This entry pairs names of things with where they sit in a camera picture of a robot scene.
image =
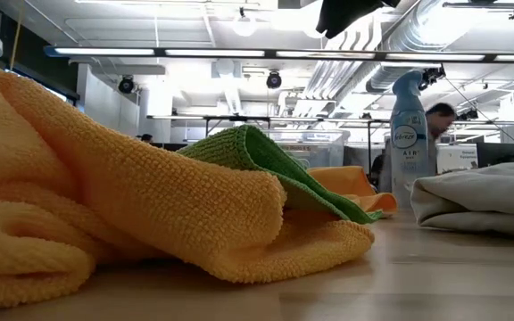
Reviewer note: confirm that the green microfiber towel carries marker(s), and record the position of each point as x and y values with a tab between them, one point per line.
261	151

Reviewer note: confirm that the orange microfiber towel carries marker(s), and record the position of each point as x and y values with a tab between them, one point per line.
346	180
105	187

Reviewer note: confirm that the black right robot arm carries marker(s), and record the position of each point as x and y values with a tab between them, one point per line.
346	15

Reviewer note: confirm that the black bar with light strips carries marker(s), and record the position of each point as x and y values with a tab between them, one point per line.
270	53

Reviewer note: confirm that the round white ceiling lamp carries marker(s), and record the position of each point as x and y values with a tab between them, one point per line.
244	26

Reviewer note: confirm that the blue Febreze spray bottle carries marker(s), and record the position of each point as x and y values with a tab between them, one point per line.
411	156

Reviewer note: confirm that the white sign box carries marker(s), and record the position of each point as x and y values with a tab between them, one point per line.
458	158

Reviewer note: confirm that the beige canvas tote bag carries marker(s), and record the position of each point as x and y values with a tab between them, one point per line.
484	196

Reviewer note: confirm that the dark background monitor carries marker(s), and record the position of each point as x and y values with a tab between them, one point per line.
498	153

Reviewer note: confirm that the thin black background frame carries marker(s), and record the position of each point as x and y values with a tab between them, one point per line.
239	118

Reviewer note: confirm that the black hanging camera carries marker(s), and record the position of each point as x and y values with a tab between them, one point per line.
273	80
126	84

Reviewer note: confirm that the black mounted camera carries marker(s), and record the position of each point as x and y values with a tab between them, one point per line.
433	76

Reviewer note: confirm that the silver ventilation duct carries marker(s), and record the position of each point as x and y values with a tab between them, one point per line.
417	31

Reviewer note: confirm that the black overhead mount bar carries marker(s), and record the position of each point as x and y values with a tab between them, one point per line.
480	5

